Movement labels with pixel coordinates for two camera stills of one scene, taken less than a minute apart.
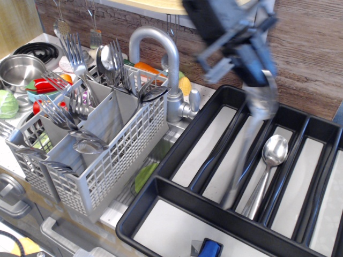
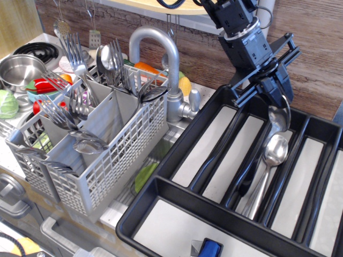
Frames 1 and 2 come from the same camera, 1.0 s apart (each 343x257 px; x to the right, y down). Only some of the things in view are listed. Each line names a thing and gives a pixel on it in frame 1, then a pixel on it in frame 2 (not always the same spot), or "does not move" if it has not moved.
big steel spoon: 261,101 -> 279,118
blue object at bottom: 210,248 does not move
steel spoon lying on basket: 87,143 does not move
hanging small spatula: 96,37 does not move
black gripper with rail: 217,59 -> 285,52
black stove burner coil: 44,51 does not move
